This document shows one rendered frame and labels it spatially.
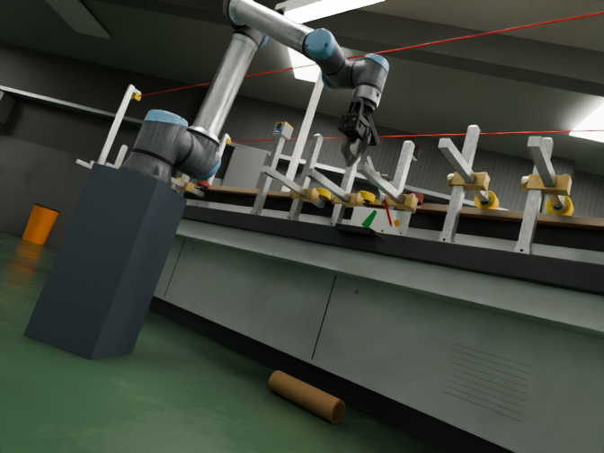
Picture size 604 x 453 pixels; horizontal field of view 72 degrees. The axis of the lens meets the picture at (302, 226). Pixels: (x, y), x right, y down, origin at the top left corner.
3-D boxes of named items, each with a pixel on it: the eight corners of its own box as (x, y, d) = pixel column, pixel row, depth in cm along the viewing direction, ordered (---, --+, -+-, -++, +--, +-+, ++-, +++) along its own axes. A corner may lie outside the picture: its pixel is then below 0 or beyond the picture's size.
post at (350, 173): (333, 230, 179) (363, 129, 187) (327, 229, 181) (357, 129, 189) (338, 233, 181) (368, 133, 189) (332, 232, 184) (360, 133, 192)
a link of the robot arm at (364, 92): (362, 101, 144) (386, 99, 138) (359, 113, 143) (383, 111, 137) (349, 86, 137) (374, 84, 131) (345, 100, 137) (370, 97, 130)
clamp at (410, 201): (410, 207, 159) (413, 194, 160) (379, 203, 168) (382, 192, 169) (415, 211, 164) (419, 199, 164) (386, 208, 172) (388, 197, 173)
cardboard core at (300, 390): (334, 400, 140) (271, 369, 159) (328, 424, 138) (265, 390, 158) (347, 400, 146) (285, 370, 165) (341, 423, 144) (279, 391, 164)
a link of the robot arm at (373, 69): (368, 68, 147) (395, 67, 141) (358, 101, 145) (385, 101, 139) (358, 51, 139) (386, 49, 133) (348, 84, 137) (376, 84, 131)
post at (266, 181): (254, 215, 212) (281, 135, 219) (248, 214, 215) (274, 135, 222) (261, 217, 215) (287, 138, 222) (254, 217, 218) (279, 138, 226)
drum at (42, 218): (50, 246, 661) (65, 213, 670) (33, 243, 626) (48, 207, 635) (31, 240, 667) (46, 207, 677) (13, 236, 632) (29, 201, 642)
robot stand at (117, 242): (90, 359, 128) (158, 179, 138) (22, 334, 132) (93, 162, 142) (132, 353, 152) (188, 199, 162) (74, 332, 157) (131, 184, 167)
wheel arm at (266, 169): (265, 173, 174) (268, 164, 174) (260, 173, 176) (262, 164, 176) (324, 209, 206) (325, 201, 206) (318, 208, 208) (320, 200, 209)
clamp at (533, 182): (566, 190, 128) (570, 174, 129) (519, 187, 137) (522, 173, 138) (569, 197, 133) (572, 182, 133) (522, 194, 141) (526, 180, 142)
